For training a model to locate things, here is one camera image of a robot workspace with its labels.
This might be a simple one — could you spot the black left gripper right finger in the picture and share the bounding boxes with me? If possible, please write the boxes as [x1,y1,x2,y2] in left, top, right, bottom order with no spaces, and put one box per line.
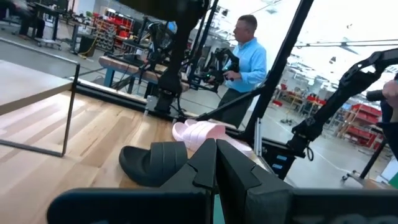
[216,139,295,224]

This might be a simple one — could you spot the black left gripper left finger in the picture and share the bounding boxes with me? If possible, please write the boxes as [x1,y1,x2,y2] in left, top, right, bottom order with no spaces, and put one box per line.
[160,138,218,191]

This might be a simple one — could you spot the wooden shelf black metal legs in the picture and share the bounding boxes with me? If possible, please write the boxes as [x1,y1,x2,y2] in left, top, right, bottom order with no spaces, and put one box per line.
[0,58,81,158]

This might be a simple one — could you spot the black control box blue labels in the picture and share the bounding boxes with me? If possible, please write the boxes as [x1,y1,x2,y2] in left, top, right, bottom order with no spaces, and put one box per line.
[261,138,297,181]

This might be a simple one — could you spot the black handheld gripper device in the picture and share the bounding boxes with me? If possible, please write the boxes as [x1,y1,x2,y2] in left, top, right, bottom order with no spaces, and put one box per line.
[201,47,241,93]

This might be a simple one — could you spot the person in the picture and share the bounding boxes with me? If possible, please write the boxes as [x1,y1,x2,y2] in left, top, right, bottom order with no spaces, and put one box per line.
[0,0,46,40]
[366,73,398,160]
[213,14,268,129]

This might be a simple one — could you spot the wooden workbench blue legs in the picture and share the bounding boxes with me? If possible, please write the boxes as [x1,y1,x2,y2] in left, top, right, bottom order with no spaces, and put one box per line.
[98,55,191,96]

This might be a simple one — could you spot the red storage shelving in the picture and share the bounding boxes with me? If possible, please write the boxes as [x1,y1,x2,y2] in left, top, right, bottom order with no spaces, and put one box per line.
[336,103,385,149]

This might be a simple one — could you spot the red parts bin rack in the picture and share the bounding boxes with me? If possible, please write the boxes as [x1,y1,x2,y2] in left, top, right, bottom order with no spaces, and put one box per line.
[92,11,136,51]

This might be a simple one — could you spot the black waste bin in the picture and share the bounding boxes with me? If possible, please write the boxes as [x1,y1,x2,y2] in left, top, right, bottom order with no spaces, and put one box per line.
[77,34,98,58]

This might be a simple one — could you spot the black aluminium table frame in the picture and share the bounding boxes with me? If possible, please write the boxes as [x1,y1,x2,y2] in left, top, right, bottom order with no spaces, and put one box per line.
[74,0,315,147]

